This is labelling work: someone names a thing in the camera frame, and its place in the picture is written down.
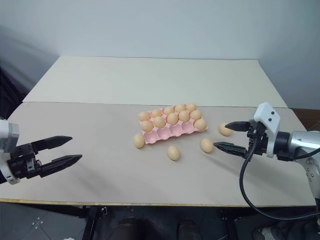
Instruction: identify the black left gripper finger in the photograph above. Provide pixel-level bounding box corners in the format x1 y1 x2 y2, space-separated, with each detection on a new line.
31 135 74 154
40 154 83 178

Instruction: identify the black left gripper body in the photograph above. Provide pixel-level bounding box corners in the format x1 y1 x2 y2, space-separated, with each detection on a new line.
6 142 43 180

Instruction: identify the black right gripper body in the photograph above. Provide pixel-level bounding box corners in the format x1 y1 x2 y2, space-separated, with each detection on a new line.
246 119 270 158

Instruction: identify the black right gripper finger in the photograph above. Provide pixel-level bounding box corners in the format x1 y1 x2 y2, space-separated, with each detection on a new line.
224 120 251 132
212 141 250 159

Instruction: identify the pink egg tray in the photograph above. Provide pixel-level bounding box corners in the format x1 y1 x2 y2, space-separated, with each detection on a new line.
137 106 209 145

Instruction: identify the grey rounded shape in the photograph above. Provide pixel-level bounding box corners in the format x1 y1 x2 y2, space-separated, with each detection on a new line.
253 225 286 240

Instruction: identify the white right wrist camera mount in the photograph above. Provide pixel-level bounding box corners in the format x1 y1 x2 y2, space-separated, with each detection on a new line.
251 101 283 159

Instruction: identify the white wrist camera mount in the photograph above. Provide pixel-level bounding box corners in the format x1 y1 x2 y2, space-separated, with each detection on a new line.
0 119 21 186
251 101 283 159

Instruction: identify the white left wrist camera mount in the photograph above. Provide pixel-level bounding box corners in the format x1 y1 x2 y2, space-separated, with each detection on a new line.
0 119 21 186

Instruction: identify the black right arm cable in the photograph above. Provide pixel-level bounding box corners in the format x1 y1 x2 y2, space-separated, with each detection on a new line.
238 139 320 222

